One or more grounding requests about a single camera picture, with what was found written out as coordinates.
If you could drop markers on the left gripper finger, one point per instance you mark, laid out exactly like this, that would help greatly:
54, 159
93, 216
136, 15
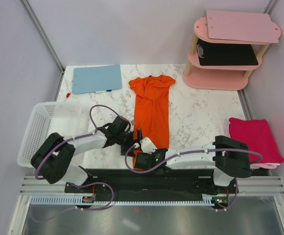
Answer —
127, 150
139, 135

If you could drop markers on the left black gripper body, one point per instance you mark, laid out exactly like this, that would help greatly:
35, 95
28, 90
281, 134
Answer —
125, 138

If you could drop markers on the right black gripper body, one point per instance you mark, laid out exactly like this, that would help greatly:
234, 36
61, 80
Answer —
153, 153

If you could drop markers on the orange t shirt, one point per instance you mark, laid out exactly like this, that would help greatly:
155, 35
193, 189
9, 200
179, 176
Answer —
151, 114

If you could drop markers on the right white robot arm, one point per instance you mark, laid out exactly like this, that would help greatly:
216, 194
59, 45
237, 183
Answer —
229, 157

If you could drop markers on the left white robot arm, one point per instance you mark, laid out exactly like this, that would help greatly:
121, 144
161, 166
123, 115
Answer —
52, 161

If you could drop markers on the blue white marker pen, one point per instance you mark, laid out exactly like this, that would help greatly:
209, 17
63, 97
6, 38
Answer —
105, 91

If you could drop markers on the white plastic basket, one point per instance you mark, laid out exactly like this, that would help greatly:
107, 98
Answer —
65, 118

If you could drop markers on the blue clipboard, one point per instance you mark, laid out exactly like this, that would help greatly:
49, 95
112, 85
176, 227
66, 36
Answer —
96, 79

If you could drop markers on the black clipboard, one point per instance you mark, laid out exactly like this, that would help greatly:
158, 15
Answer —
215, 54

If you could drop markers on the folded magenta t shirt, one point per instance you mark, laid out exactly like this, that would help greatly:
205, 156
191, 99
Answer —
258, 136

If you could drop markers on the folded light pink t shirt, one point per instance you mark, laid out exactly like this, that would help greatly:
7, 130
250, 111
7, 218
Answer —
265, 165

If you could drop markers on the pink three-tier shelf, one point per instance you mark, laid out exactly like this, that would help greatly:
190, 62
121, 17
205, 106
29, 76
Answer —
231, 78

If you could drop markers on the pink clipboard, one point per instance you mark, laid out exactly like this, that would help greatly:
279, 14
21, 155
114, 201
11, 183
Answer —
241, 26

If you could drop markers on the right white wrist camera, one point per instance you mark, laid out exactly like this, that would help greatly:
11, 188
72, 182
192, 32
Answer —
145, 145

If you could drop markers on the white slotted cable duct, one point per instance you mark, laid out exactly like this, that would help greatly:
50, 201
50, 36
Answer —
87, 201

